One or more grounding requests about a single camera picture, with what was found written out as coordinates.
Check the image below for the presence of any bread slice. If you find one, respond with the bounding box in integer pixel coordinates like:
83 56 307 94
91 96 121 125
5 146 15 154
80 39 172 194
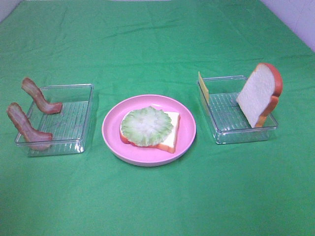
236 62 283 128
120 111 180 153

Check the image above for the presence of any green lettuce leaf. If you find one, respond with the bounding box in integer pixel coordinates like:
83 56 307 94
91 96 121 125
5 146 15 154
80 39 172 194
121 106 173 147

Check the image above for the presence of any bacon strip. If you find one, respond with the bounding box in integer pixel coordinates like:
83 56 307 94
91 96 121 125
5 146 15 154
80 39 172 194
21 77 63 114
6 102 53 151

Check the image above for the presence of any pink round plate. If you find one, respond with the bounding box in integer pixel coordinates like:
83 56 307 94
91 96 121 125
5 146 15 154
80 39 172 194
101 94 196 167

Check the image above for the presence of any yellow cheese slice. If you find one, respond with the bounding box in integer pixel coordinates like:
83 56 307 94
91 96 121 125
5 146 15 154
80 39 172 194
198 71 209 104

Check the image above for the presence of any right clear plastic tray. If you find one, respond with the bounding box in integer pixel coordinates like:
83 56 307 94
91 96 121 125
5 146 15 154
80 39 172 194
197 75 278 144

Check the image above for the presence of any clear plastic tray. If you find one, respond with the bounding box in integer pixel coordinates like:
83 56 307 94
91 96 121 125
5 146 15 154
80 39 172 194
197 75 278 144
15 84 94 157

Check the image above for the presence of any green tablecloth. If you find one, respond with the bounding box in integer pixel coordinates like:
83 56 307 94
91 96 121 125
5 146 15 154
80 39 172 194
0 0 315 236

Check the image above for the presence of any left clear plastic tray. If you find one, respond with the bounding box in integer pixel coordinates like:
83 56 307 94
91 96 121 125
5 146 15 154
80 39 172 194
15 84 94 157

